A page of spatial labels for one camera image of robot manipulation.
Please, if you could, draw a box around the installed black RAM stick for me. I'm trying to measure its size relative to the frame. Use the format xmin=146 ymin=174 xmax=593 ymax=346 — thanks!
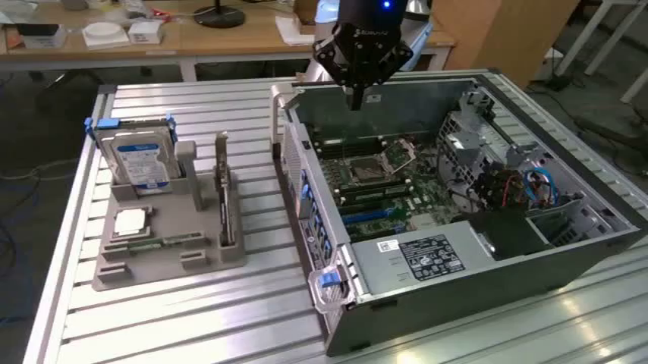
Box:
xmin=337 ymin=184 xmax=409 ymax=204

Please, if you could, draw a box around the CPU socket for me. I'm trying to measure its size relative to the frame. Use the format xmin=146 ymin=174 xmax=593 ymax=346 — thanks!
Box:
xmin=349 ymin=156 xmax=385 ymax=184

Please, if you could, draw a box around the blue expansion slot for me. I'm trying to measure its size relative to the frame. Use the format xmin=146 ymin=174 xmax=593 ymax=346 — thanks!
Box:
xmin=343 ymin=209 xmax=392 ymax=225

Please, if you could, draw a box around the blue plastic disk caddy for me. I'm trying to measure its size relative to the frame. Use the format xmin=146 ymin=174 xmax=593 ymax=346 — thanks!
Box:
xmin=83 ymin=113 xmax=178 ymax=190

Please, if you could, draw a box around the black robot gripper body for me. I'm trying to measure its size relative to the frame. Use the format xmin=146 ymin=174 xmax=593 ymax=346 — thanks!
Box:
xmin=331 ymin=0 xmax=409 ymax=83

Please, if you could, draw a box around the white labelled box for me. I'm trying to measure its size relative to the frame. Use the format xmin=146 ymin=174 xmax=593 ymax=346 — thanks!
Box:
xmin=127 ymin=20 xmax=166 ymax=44

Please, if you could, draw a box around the grey plastic parts rack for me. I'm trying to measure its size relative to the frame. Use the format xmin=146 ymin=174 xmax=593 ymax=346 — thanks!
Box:
xmin=90 ymin=130 xmax=249 ymax=293

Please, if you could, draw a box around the white table frame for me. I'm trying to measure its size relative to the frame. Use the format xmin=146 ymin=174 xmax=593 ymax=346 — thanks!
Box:
xmin=553 ymin=0 xmax=648 ymax=104

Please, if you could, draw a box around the white round-topped box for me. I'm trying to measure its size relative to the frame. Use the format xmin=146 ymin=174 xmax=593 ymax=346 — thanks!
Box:
xmin=82 ymin=21 xmax=132 ymax=51

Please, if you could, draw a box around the blue wire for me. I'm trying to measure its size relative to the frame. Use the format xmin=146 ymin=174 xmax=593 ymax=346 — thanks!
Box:
xmin=524 ymin=168 xmax=559 ymax=209

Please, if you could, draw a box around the black lamp base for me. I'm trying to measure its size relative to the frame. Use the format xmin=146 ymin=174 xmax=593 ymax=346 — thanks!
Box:
xmin=192 ymin=0 xmax=247 ymax=30

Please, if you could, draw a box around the red and black wire bundle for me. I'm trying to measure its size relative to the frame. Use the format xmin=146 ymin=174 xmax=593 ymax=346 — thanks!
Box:
xmin=474 ymin=166 xmax=529 ymax=212

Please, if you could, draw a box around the silver CPU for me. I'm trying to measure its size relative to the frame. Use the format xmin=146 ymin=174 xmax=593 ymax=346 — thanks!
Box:
xmin=111 ymin=210 xmax=152 ymax=238

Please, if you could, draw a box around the blue case release latch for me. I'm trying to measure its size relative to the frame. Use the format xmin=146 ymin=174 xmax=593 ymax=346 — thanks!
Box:
xmin=317 ymin=265 xmax=339 ymax=290

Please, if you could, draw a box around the black graphics card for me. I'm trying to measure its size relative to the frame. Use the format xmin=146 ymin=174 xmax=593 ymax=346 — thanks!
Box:
xmin=211 ymin=130 xmax=238 ymax=247

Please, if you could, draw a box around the white box with black top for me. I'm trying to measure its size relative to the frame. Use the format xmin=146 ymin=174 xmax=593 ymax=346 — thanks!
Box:
xmin=20 ymin=24 xmax=70 ymax=49

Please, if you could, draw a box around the wooden cabinet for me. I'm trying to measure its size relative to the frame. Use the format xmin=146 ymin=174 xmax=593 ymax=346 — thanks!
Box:
xmin=429 ymin=0 xmax=581 ymax=89

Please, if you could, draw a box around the metal socket cover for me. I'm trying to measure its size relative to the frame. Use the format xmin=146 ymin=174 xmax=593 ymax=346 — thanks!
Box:
xmin=382 ymin=138 xmax=420 ymax=171

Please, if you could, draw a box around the hard disk with blue label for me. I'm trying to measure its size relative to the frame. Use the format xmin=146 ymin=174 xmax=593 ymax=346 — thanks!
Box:
xmin=99 ymin=128 xmax=174 ymax=196

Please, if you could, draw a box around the white paper stack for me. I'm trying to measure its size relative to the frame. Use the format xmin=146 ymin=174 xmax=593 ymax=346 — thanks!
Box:
xmin=274 ymin=14 xmax=318 ymax=47

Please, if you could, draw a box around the grey power supply unit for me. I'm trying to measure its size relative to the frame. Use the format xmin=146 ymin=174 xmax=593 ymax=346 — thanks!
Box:
xmin=349 ymin=221 xmax=496 ymax=297

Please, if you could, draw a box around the open black PC case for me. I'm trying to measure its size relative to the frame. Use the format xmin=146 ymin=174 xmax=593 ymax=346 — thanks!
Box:
xmin=270 ymin=67 xmax=648 ymax=358

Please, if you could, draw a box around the black power adapter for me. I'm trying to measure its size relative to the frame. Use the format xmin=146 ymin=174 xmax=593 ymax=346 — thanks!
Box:
xmin=545 ymin=74 xmax=575 ymax=93

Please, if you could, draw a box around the wooden desk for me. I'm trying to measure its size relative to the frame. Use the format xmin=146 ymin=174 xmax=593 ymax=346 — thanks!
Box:
xmin=0 ymin=0 xmax=457 ymax=83

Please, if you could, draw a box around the green RAM stick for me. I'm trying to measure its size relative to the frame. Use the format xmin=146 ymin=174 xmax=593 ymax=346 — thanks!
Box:
xmin=103 ymin=232 xmax=204 ymax=254

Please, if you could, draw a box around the metal disk bay cage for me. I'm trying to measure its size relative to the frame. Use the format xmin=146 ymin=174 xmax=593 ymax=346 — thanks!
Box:
xmin=436 ymin=111 xmax=512 ymax=187

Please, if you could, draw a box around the blue card retainer strip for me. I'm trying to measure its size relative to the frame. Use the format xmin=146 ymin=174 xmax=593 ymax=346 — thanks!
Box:
xmin=298 ymin=168 xmax=337 ymax=263

